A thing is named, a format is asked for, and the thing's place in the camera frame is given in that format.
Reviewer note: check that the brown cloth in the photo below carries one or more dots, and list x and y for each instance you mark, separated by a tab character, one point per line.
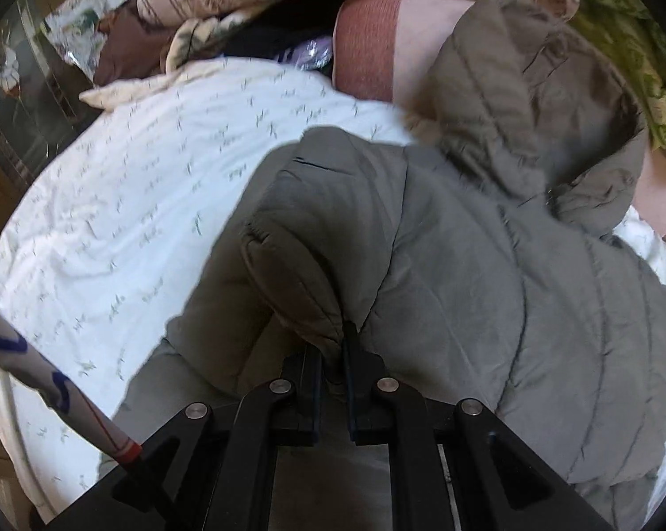
128	44

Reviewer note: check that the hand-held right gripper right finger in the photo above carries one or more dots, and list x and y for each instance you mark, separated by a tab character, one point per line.
355	398

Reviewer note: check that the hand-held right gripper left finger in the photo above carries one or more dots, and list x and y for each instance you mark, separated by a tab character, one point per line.
314	398

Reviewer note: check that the dark cloth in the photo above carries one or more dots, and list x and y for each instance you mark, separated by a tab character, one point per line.
266	30

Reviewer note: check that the glass door cabinet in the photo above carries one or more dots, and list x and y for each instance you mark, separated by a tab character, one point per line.
28	99

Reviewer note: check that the white leaf-print bedsheet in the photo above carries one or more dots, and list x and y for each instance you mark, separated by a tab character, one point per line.
144	204

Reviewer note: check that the olive quilted jacket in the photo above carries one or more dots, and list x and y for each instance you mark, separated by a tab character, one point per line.
454	254

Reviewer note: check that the clear purple plastic bag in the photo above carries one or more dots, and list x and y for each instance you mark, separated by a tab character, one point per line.
308	52

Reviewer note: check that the pink mattress cover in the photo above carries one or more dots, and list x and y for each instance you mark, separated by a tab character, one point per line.
366	50

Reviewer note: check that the shiny patterned plastic bag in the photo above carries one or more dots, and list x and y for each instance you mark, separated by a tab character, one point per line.
81	27

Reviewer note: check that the green patterned blanket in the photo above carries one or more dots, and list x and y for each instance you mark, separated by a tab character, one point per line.
631	38

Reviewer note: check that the cream leaf-print cloth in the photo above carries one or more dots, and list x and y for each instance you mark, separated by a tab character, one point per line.
200	38

